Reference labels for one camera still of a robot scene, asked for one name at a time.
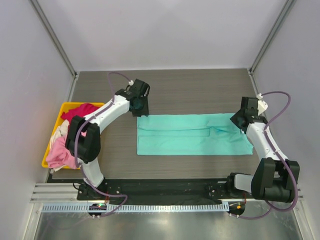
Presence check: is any teal t shirt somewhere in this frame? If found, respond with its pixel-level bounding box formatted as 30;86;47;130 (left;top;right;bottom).
136;113;253;156

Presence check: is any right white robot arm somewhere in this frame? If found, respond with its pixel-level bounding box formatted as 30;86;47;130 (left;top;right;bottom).
225;96;300;203

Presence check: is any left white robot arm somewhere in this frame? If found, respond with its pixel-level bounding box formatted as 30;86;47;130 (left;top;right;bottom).
65;79;150;200

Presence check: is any magenta t shirt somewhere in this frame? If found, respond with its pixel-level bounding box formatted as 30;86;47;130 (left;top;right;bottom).
59;102;104;122

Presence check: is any yellow plastic bin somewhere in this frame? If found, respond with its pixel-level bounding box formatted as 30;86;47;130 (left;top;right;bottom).
41;101;106;171

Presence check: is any cream white t shirt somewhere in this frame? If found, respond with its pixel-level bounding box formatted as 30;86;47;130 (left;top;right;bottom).
49;120;70;150

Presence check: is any light pink t shirt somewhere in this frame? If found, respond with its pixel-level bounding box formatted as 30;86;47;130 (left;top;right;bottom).
46;135;77;169

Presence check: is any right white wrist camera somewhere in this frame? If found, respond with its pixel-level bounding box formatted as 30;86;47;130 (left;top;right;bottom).
256;93;268;116

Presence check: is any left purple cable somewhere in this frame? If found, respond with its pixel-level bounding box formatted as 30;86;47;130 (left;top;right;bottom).
73;71;133;218

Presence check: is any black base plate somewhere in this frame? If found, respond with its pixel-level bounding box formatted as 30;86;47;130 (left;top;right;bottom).
76;177;256;201

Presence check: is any perforated metal cable rail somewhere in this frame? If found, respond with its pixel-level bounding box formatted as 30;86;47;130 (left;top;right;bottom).
41;202;229;214

